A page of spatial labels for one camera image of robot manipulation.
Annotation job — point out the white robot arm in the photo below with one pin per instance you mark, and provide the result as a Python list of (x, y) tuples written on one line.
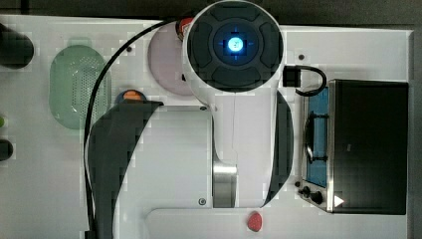
[(232, 60)]

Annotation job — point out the black toaster oven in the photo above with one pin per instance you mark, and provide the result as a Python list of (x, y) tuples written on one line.
[(355, 143)]

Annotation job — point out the grey round plate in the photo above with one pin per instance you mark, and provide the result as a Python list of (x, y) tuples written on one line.
[(164, 60)]

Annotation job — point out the blue bowl with orange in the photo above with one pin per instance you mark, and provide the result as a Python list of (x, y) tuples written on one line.
[(130, 95)]

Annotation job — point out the red ketchup bottle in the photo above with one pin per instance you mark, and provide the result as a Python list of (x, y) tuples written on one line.
[(181, 27)]

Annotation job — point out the red strawberry toy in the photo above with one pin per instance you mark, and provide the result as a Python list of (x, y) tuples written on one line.
[(255, 222)]

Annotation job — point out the green perforated colander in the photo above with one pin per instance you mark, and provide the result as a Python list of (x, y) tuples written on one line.
[(73, 75)]

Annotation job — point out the black cylinder cup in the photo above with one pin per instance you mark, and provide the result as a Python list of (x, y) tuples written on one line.
[(16, 50)]

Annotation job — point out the small black cylinder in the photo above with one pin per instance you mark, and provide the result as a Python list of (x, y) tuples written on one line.
[(6, 149)]

